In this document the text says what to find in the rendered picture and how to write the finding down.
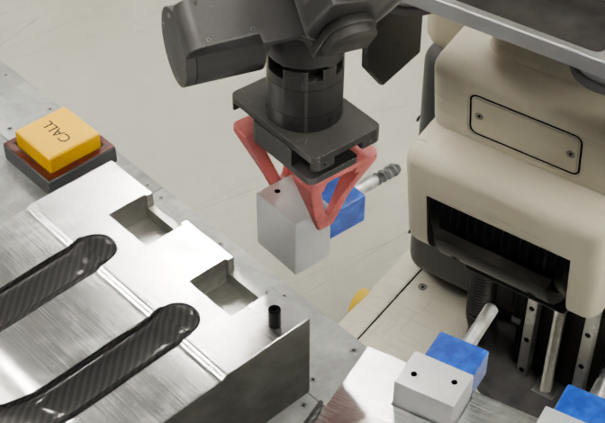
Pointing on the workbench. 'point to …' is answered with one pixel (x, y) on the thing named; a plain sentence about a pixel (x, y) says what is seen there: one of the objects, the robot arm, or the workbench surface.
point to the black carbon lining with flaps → (148, 348)
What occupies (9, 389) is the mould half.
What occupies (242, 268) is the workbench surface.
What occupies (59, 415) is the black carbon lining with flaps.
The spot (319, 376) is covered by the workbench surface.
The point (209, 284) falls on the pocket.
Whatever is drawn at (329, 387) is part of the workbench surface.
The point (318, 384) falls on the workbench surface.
